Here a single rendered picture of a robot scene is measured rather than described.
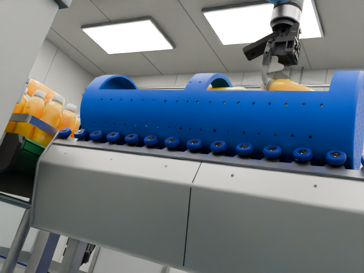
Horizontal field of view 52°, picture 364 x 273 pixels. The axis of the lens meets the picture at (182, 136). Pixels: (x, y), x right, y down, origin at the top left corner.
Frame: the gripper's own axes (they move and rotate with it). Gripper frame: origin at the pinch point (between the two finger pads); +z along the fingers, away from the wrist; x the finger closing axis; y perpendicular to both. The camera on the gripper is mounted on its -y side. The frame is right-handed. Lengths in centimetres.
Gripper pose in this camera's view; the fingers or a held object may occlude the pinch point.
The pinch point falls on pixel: (265, 84)
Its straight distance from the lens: 111.5
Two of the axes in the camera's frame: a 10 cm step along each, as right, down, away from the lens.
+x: 4.5, 3.9, 8.0
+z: -2.5, 9.2, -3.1
